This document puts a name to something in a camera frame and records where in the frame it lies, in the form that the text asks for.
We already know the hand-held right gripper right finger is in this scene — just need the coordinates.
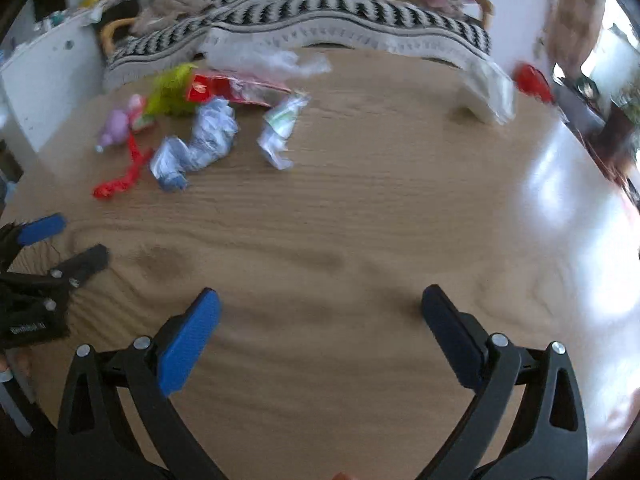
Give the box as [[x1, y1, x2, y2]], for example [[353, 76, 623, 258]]
[[417, 284, 590, 480]]

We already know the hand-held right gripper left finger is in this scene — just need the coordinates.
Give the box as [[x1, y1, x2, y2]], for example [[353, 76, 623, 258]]
[[56, 287, 228, 480]]

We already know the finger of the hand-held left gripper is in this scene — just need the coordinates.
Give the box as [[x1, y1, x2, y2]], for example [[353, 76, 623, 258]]
[[50, 243, 111, 289], [0, 212, 68, 261]]

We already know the red ribbon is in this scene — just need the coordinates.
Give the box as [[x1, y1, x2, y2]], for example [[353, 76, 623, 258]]
[[91, 132, 155, 201]]

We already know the small pink bottle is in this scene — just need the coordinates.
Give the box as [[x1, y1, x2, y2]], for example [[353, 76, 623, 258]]
[[94, 94, 151, 153]]

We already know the blue wrapper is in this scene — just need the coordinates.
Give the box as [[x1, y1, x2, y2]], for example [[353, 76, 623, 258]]
[[190, 97, 240, 163]]

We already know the yellow-green wrapper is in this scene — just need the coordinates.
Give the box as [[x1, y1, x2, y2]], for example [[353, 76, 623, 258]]
[[147, 62, 201, 117]]

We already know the red snack packet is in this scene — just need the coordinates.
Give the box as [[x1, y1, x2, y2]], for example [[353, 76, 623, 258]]
[[185, 72, 293, 108]]

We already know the white green candy wrapper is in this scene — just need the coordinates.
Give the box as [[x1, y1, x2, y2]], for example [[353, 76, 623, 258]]
[[257, 92, 311, 171]]

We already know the white paper ball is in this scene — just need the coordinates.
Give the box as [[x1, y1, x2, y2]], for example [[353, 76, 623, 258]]
[[450, 57, 517, 126]]

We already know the clear plastic bag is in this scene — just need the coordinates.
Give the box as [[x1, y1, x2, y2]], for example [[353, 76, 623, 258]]
[[202, 30, 333, 81]]

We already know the person's left hand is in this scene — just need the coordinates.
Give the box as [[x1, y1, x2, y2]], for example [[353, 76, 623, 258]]
[[0, 347, 33, 379]]

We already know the large white cabinet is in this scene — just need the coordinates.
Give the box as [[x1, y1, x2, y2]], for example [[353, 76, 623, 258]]
[[0, 12, 109, 161]]

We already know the row of small bottles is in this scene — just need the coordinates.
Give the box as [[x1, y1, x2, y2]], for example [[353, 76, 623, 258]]
[[32, 10, 69, 31]]

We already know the wooden sofa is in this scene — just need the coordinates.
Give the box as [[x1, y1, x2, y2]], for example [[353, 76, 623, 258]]
[[99, 0, 496, 61]]

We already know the black bag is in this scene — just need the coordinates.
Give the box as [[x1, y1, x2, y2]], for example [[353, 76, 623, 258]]
[[97, 0, 144, 36]]

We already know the beige plush toy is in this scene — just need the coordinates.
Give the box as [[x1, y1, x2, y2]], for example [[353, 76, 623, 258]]
[[132, 0, 216, 31]]

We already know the red plastic bag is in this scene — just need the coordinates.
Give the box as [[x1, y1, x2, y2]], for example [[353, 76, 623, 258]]
[[512, 61, 556, 104]]

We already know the striped black white sofa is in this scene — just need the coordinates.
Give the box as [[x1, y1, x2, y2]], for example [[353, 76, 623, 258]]
[[102, 0, 493, 92]]

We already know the brown patterned curtain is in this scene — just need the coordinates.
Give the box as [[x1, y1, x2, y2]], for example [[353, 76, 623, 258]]
[[542, 0, 609, 77]]

